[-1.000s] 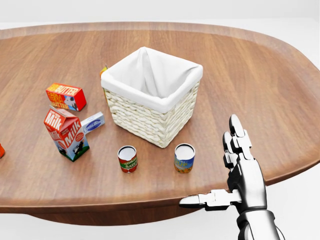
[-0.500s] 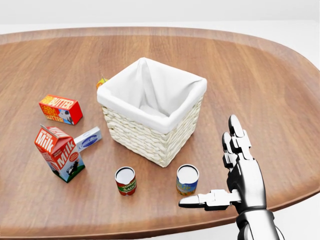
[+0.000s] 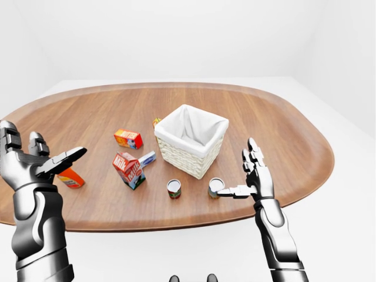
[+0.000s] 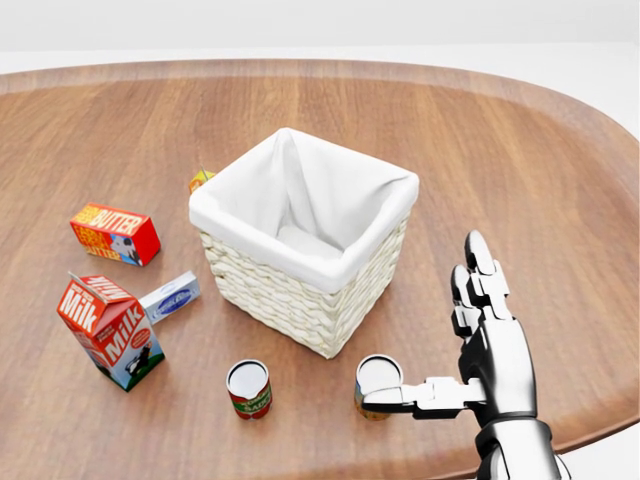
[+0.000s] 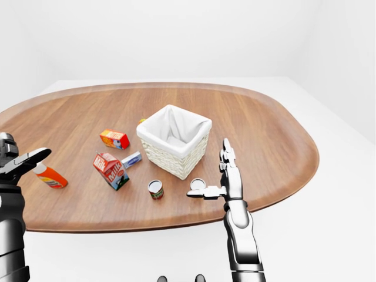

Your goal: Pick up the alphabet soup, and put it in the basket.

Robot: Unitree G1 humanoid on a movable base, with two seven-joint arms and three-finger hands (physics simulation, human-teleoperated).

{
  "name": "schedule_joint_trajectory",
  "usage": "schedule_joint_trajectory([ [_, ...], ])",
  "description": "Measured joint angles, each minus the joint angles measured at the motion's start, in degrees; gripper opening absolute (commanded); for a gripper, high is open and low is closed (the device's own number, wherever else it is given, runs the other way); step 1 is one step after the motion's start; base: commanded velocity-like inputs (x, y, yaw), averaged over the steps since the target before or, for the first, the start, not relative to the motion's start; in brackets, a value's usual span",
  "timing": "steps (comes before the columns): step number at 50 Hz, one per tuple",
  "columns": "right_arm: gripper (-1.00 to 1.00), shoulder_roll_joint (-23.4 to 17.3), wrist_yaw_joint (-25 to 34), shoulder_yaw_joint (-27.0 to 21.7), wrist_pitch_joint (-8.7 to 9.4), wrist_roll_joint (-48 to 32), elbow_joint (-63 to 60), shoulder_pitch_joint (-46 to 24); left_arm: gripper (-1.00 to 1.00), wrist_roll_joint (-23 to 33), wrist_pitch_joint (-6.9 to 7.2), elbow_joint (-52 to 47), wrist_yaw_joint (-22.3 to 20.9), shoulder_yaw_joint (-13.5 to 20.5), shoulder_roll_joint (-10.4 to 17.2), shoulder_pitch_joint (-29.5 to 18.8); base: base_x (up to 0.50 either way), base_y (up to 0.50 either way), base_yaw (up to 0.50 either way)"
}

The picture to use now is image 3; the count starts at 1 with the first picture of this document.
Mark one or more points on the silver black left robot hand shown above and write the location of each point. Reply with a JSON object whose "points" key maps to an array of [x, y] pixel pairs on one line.
{"points": [[22, 169]]}

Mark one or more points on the white woven basket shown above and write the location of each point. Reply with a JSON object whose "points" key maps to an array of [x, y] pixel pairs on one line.
{"points": [[192, 141]]}

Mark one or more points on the blue white flat box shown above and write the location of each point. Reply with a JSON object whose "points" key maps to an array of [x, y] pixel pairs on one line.
{"points": [[148, 160]]}

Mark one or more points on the red green labelled tin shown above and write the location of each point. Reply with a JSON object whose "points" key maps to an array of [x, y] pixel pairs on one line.
{"points": [[174, 189]]}

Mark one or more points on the green yellow labelled tin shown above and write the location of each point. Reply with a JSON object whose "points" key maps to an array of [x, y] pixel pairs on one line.
{"points": [[214, 188]]}

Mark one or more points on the small orange yellow box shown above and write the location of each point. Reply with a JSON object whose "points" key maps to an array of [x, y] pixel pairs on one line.
{"points": [[156, 122]]}

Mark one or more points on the orange butter box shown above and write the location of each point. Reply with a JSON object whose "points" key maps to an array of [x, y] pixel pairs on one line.
{"points": [[128, 138]]}

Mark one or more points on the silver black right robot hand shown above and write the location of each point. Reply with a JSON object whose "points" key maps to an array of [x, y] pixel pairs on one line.
{"points": [[260, 176]]}

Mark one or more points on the small dark rounded shape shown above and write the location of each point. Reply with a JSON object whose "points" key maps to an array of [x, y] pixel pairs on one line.
{"points": [[212, 278], [174, 278]]}

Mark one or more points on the red milk carton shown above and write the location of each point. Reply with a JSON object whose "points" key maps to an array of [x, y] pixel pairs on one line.
{"points": [[128, 170]]}

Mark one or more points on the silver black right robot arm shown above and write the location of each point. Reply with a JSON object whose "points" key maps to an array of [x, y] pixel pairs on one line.
{"points": [[279, 238]]}

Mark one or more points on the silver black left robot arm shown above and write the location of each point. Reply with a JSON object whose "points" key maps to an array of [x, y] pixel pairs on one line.
{"points": [[39, 232]]}

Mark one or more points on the orange bottle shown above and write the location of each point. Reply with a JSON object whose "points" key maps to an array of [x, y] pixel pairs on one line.
{"points": [[72, 179]]}

